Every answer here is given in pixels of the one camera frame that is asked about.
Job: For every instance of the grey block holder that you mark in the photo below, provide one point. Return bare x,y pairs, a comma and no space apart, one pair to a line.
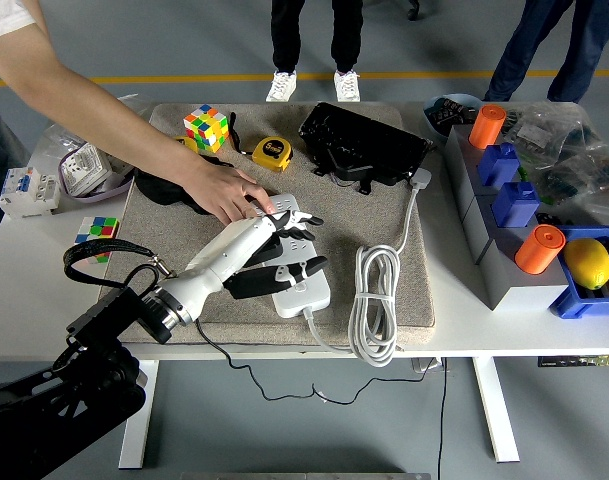
509,290

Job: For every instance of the blue plastic block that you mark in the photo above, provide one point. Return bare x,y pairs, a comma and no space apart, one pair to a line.
499,165
516,205

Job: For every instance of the large colourful puzzle cube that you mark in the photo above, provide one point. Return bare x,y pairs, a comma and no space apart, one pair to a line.
206,127

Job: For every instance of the black electronic device housing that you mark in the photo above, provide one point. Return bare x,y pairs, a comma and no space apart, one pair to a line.
364,140

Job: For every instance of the light blue bowl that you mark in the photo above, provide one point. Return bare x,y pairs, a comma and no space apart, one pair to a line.
430,120

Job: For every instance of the black fabric pouch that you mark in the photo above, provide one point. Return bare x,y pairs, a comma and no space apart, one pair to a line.
156,187

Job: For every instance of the small colourful puzzle cube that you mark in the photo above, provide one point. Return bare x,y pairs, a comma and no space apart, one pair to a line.
99,227

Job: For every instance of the grey-brown mat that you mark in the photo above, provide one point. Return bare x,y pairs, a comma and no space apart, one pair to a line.
334,225

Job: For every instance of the black table control panel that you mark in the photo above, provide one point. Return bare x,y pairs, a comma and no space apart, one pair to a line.
559,362

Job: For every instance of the yellow tape measure black label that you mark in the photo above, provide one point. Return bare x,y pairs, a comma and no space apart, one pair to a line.
186,141

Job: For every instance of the clear bag of components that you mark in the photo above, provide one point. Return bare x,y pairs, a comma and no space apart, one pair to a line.
584,185
544,130

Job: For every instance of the white table leg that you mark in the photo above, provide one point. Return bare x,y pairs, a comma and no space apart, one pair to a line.
139,415
496,415

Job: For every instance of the black power adapter plug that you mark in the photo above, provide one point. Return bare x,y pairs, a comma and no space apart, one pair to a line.
274,247

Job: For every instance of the blue plastic bin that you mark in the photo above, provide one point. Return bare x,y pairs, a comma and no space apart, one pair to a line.
571,300

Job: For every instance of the person's right hand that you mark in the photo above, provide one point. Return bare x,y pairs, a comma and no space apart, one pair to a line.
224,192

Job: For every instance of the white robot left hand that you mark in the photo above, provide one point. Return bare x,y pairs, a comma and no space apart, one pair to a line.
224,255

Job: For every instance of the orange cylinder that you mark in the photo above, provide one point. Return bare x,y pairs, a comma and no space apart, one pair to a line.
539,250
488,125

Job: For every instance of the yellow lemon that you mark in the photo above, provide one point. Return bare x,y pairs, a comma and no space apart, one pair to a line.
588,263

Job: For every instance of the black chair castor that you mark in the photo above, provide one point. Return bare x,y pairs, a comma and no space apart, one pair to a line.
412,11

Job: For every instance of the white circuit breaker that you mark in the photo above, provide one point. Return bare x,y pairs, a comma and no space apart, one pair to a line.
29,192

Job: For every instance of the white power strip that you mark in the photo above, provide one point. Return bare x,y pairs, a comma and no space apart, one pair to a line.
311,302

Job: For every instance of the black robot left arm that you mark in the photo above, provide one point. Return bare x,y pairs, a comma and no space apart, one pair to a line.
114,315

